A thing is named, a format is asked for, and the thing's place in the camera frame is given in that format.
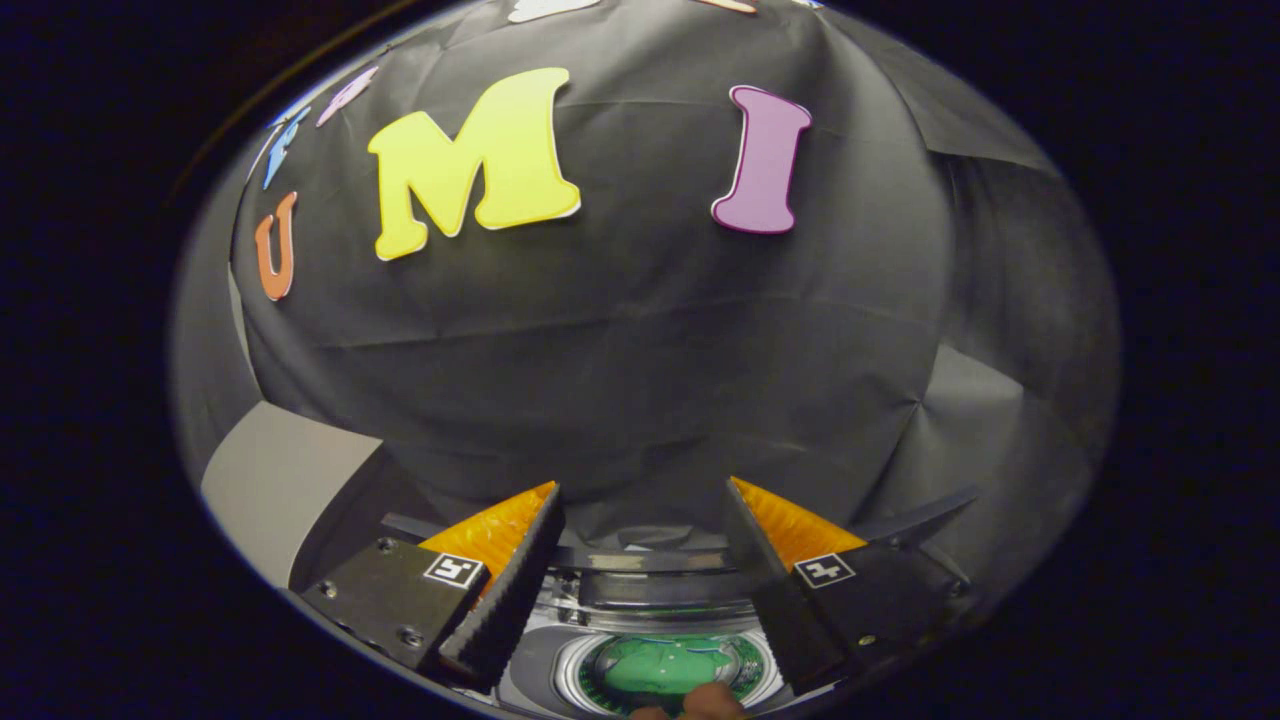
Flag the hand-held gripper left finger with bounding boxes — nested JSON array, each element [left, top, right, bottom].
[[298, 481, 565, 691]]

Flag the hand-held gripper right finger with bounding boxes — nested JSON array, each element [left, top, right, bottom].
[[724, 477, 973, 695]]

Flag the green polo shirt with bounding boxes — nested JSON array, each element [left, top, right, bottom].
[[598, 638, 741, 697]]

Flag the grey cabinet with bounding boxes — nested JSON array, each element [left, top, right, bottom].
[[200, 400, 441, 591]]

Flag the black backdrop cloth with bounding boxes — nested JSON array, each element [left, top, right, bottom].
[[170, 0, 1121, 601]]

